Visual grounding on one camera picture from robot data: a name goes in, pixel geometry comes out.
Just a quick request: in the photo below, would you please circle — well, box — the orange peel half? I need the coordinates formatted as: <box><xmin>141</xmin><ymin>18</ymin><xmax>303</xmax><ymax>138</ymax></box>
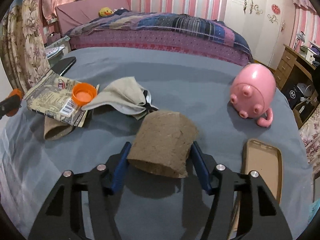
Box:
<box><xmin>6</xmin><ymin>88</ymin><xmax>24</xmax><ymax>117</ymax></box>

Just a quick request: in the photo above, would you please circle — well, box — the white wardrobe with decals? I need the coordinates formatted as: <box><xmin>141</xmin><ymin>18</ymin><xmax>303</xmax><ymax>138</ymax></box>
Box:
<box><xmin>224</xmin><ymin>0</ymin><xmax>295</xmax><ymax>69</ymax></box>

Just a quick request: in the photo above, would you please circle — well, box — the wooden desk with drawers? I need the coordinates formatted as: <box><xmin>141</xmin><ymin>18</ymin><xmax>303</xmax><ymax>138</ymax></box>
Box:
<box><xmin>274</xmin><ymin>46</ymin><xmax>319</xmax><ymax>128</ymax></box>

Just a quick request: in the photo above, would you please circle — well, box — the beige cloth cap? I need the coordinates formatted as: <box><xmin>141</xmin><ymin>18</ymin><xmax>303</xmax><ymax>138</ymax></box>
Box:
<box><xmin>81</xmin><ymin>76</ymin><xmax>158</xmax><ymax>120</ymax></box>

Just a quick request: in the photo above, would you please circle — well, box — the pink pig toy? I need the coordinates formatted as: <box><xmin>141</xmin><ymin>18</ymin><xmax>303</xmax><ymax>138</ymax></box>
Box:
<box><xmin>229</xmin><ymin>63</ymin><xmax>276</xmax><ymax>128</ymax></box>

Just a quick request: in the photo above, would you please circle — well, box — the printed snack wrapper bag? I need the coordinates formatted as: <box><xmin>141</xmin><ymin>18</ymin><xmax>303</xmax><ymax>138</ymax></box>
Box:
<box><xmin>24</xmin><ymin>70</ymin><xmax>87</xmax><ymax>127</ymax></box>

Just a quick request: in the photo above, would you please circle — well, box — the brown cardboard tube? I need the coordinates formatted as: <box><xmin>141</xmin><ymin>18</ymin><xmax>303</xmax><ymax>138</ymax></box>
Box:
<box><xmin>127</xmin><ymin>110</ymin><xmax>199</xmax><ymax>178</ymax></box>

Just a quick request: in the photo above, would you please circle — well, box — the patchwork plaid quilt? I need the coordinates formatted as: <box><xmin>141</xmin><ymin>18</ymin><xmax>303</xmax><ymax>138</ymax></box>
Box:
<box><xmin>66</xmin><ymin>9</ymin><xmax>253</xmax><ymax>62</ymax></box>

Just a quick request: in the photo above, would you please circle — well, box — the black wallet case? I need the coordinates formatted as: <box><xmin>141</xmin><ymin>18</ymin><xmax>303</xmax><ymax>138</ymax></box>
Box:
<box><xmin>51</xmin><ymin>56</ymin><xmax>76</xmax><ymax>76</ymax></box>

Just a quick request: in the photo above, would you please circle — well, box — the floral curtain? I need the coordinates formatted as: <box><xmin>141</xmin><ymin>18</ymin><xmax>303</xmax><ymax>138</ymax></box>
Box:
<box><xmin>1</xmin><ymin>0</ymin><xmax>50</xmax><ymax>92</ymax></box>

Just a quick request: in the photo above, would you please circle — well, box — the yellow duck plush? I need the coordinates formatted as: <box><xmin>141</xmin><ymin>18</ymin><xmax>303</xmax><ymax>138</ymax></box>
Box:
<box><xmin>98</xmin><ymin>7</ymin><xmax>114</xmax><ymax>17</ymax></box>

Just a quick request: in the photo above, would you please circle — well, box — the tan phone case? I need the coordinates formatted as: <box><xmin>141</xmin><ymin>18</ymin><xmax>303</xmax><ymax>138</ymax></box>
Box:
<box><xmin>229</xmin><ymin>138</ymin><xmax>283</xmax><ymax>238</ymax></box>

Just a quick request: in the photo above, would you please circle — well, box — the small green bedside stool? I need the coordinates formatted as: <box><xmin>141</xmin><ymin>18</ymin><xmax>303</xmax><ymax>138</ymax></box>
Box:
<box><xmin>45</xmin><ymin>36</ymin><xmax>71</xmax><ymax>67</ymax></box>

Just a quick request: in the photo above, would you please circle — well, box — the bed with purple sheet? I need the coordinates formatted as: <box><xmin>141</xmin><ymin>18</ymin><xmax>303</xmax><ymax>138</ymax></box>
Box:
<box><xmin>55</xmin><ymin>0</ymin><xmax>250</xmax><ymax>67</ymax></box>

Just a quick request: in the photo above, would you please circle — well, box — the orange bottle cap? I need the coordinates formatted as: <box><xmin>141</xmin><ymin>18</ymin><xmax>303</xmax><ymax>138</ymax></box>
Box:
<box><xmin>72</xmin><ymin>82</ymin><xmax>97</xmax><ymax>107</ymax></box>

